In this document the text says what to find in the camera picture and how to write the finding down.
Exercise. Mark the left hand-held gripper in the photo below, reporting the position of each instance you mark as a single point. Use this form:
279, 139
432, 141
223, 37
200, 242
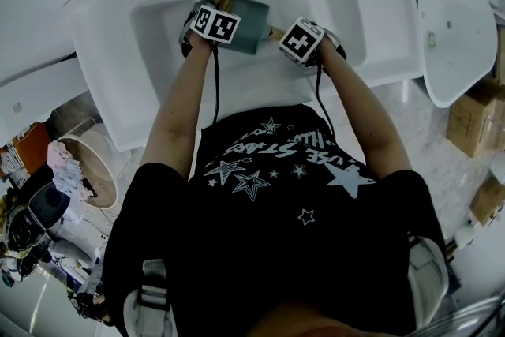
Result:
217, 23

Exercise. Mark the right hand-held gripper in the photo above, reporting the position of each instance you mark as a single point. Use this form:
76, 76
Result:
301, 40

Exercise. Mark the teal square plate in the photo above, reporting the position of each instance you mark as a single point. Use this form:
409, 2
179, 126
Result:
252, 27

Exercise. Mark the person's right forearm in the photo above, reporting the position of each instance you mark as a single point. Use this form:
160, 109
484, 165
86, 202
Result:
363, 102

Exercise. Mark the person's left forearm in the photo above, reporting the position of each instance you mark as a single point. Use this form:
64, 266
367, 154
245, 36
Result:
177, 102

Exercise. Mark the white ceramic sink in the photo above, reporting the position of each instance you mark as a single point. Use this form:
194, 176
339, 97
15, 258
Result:
268, 83

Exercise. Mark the white freestanding basin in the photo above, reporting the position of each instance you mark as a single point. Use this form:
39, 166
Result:
457, 51

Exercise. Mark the beige round laundry basket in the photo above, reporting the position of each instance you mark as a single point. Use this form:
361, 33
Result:
98, 169

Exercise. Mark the large brown cardboard box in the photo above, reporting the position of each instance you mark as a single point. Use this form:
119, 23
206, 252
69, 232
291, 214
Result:
473, 122

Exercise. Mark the pink white clothes pile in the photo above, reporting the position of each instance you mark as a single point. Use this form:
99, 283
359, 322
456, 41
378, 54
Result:
67, 169

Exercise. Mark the person's black star-print shirt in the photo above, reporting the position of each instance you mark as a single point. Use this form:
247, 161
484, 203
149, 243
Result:
276, 256

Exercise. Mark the orange fabric bag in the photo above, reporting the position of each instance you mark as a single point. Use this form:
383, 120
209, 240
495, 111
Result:
35, 150

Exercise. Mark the black clothing pile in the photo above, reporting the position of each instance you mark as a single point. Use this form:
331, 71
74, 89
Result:
39, 179

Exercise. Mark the small brown cardboard box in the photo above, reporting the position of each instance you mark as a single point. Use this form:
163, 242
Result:
489, 203

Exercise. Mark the grey black round device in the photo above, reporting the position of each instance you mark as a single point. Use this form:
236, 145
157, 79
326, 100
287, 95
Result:
47, 205

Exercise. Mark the white plastic container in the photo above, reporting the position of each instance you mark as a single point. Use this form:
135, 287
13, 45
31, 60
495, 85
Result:
466, 236

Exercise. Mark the person's face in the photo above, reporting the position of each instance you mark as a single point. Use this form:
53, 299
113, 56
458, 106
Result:
331, 323

